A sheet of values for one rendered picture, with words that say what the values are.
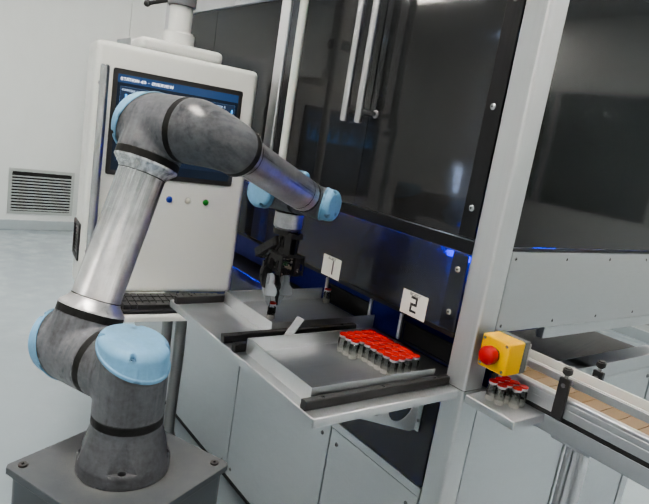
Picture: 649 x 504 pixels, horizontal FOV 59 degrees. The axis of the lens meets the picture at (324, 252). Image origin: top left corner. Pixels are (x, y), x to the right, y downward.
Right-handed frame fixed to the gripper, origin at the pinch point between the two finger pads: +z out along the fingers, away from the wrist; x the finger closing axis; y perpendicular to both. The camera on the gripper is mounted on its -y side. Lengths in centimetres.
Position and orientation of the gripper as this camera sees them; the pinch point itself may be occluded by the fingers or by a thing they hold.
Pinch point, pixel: (272, 299)
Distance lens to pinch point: 157.1
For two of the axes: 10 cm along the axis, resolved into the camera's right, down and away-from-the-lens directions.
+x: 8.0, 0.2, 6.0
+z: -1.6, 9.7, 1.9
